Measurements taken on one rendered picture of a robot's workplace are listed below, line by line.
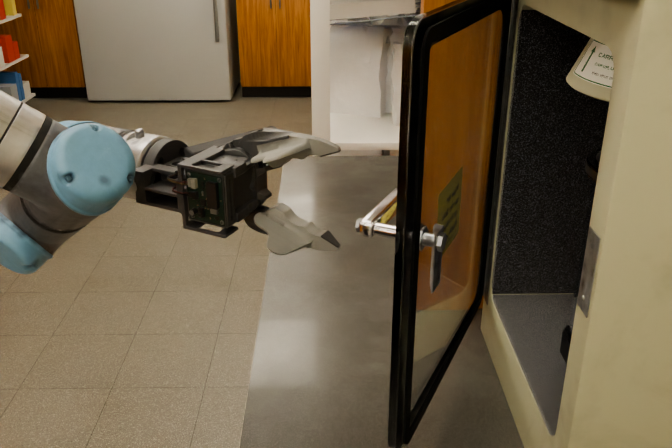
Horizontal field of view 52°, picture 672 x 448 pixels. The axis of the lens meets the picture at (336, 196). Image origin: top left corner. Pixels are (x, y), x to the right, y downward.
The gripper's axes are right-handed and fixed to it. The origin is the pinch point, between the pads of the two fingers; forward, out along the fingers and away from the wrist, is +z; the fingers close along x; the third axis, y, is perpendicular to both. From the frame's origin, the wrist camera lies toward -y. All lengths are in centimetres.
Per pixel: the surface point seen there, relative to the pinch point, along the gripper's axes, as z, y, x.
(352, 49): -51, -111, -9
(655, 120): 27.5, 5.6, 13.1
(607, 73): 23.1, -4.0, 14.0
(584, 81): 21.3, -5.1, 12.8
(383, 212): 6.6, 3.6, 1.0
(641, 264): 28.4, 5.1, 1.8
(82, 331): -152, -93, -120
